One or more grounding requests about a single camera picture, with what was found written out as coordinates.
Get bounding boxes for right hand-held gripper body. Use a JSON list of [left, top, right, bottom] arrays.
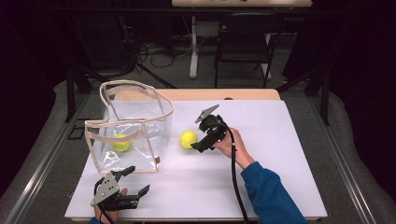
[[194, 104, 229, 147]]

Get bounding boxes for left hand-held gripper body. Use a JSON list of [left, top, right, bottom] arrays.
[[90, 171, 140, 213]]

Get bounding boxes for yellow tennis ball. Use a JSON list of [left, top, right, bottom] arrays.
[[111, 133, 132, 153], [178, 130, 199, 150]]

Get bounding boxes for clear plastic bag beige trim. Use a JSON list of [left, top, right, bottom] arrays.
[[84, 79, 175, 175]]

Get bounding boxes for person's left hand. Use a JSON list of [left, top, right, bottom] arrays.
[[93, 187, 129, 224]]

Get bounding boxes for person's right hand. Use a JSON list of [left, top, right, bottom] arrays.
[[213, 127, 255, 171]]

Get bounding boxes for wooden table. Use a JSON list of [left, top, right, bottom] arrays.
[[71, 88, 322, 223]]

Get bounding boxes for black folding chair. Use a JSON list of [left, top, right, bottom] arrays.
[[214, 12, 285, 90]]

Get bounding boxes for black metal stand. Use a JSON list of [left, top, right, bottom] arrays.
[[276, 66, 332, 127], [64, 65, 94, 123]]

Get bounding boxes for white desk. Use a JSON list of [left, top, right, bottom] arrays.
[[171, 0, 314, 79]]

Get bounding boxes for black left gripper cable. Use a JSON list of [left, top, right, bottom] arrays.
[[97, 203, 116, 224]]

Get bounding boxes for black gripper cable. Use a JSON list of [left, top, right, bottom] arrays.
[[214, 122, 250, 224], [97, 203, 116, 224]]

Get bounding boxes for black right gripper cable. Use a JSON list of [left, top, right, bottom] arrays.
[[214, 122, 250, 224]]

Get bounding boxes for small black square frame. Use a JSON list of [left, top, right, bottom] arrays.
[[67, 124, 86, 141]]

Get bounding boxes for silver metal rail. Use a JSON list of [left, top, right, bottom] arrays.
[[306, 95, 378, 224], [0, 92, 92, 224]]

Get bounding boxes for bundle of floor cables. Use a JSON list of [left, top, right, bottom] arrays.
[[136, 32, 194, 69]]

